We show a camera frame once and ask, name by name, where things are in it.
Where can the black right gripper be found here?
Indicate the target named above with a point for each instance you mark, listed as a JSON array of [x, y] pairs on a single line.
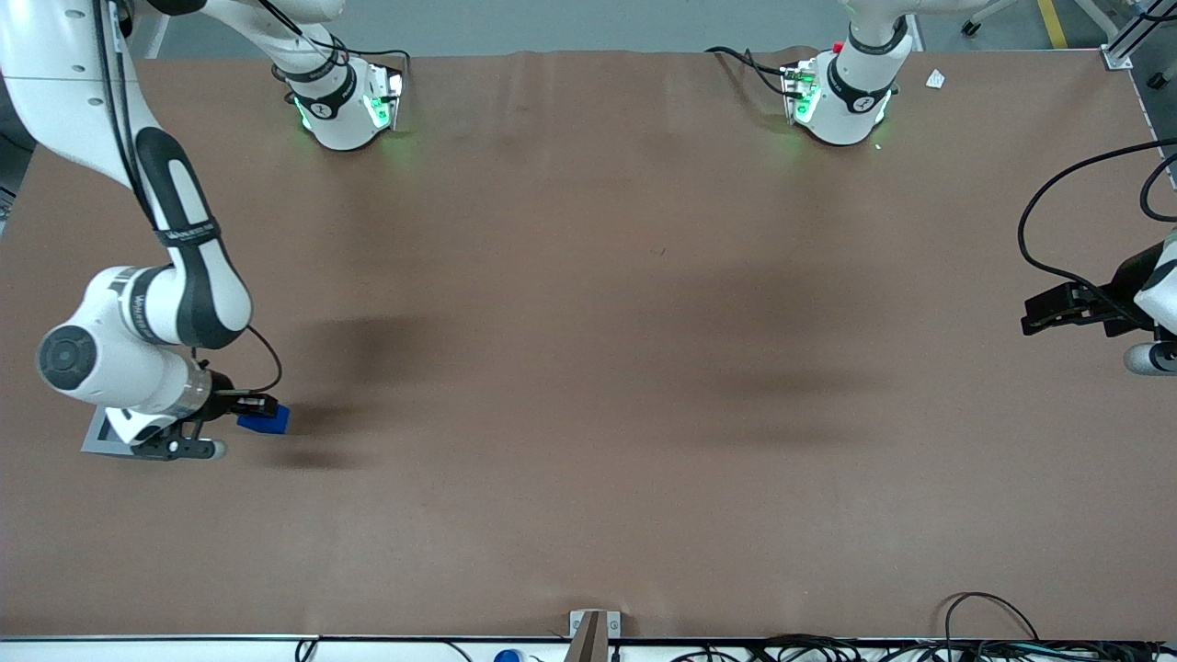
[[222, 404]]

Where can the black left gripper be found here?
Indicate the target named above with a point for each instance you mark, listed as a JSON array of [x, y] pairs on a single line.
[[1120, 282]]

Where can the blue plastic block part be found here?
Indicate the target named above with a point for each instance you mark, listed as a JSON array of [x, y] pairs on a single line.
[[267, 425]]

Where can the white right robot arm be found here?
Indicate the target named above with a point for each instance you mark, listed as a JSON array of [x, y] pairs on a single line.
[[119, 349]]

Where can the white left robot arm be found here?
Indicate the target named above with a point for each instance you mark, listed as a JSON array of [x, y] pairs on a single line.
[[846, 101]]

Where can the gray square base block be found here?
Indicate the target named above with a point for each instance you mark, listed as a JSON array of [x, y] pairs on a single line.
[[92, 443]]

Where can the white paper scrap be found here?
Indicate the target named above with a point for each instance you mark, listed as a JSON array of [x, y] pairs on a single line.
[[935, 79]]

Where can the white chair leg with caster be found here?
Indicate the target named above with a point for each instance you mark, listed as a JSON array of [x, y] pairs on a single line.
[[971, 28]]

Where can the brown paper table cover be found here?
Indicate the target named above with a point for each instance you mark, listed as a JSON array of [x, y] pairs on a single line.
[[588, 368]]

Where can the white table edge rail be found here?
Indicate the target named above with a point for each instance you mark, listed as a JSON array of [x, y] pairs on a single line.
[[184, 653]]

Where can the aluminium frame post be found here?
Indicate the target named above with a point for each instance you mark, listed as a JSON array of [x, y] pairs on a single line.
[[1120, 57]]

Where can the metal bracket with brown post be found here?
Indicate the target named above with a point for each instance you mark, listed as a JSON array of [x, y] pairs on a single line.
[[588, 639]]

